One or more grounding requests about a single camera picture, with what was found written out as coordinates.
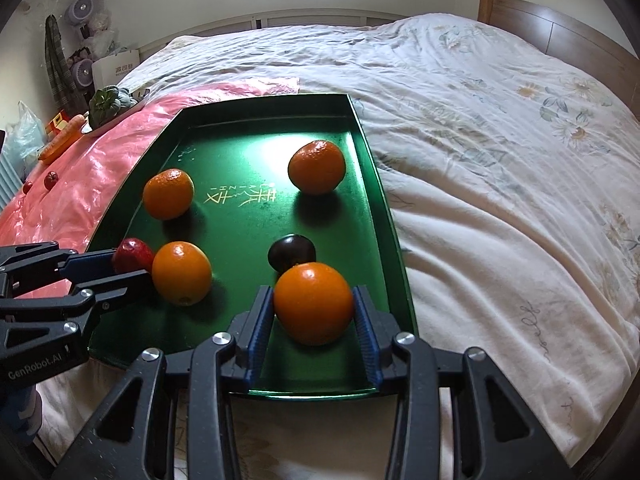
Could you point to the red and yellow box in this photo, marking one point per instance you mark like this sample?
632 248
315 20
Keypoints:
59 121

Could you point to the white paper bag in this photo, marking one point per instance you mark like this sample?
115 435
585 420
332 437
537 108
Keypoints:
117 67

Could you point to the hanging plaid scarf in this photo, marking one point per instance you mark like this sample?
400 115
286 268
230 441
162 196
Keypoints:
57 60

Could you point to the large orange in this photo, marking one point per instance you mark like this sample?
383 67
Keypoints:
317 167

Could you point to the green leafy vegetable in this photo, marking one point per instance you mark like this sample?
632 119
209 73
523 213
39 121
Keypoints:
107 102

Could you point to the carrot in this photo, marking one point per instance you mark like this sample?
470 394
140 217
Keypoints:
60 141

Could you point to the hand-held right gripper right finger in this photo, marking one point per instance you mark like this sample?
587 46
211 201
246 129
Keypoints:
367 340

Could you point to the wooden headboard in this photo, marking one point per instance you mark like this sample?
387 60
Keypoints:
550 35

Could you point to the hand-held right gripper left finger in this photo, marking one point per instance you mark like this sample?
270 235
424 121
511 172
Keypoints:
260 335

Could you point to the red plum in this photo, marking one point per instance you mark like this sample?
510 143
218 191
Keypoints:
51 179
27 186
132 256

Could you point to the dark purple plum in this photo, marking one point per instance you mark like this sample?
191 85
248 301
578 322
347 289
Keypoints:
291 253

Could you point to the light blue suitcase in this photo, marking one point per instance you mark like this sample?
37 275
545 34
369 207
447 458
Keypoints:
7 180

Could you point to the hanging clear plastic bags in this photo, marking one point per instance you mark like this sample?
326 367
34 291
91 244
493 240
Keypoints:
102 35

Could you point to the green vegetable on white plate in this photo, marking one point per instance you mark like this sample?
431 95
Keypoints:
131 110

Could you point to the clear plastic bag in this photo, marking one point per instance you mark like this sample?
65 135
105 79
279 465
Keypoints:
22 135

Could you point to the pink plastic sheet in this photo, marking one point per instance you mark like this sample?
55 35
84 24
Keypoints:
65 200

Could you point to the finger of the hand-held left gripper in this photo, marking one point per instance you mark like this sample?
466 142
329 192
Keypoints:
115 287
92 262

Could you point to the green rectangular tray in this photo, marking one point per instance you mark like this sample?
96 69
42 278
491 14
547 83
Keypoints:
240 220

